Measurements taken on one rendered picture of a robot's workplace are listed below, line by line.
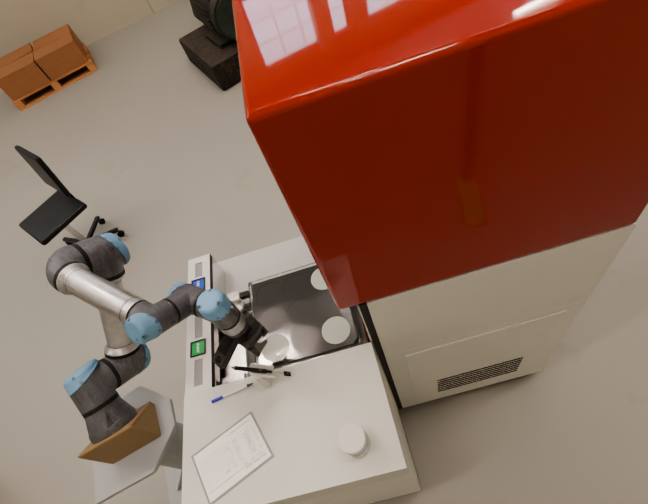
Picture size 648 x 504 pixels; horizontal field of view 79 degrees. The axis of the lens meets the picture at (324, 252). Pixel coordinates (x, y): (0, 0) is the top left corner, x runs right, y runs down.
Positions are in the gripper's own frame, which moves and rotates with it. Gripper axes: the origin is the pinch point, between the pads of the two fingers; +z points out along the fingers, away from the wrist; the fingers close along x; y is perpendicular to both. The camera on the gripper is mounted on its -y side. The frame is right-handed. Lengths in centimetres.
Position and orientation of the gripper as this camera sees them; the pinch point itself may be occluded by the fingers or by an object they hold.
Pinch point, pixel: (256, 354)
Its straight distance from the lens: 132.8
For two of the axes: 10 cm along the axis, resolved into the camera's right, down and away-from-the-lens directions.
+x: -7.6, -4.0, 5.1
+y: 6.0, -7.3, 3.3
